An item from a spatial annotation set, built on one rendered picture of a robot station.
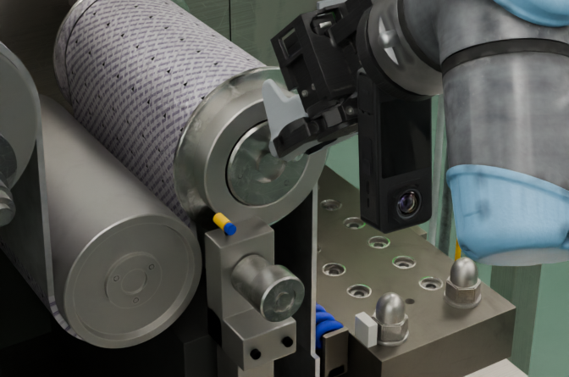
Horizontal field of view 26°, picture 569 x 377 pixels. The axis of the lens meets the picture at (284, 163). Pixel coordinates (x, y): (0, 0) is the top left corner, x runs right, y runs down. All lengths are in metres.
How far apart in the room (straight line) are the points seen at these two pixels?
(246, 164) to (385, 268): 0.32
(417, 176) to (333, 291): 0.40
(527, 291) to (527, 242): 1.48
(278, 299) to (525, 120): 0.35
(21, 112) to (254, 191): 0.21
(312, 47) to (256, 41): 0.53
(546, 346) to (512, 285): 0.82
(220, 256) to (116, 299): 0.09
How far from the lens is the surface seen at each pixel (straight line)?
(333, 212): 1.34
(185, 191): 0.97
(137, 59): 1.06
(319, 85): 0.83
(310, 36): 0.83
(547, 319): 2.99
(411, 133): 0.82
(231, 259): 0.97
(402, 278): 1.24
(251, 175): 0.97
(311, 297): 1.11
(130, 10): 1.12
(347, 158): 3.60
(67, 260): 0.95
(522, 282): 2.09
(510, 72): 0.66
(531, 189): 0.64
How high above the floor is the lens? 1.72
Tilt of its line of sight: 29 degrees down
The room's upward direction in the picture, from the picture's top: straight up
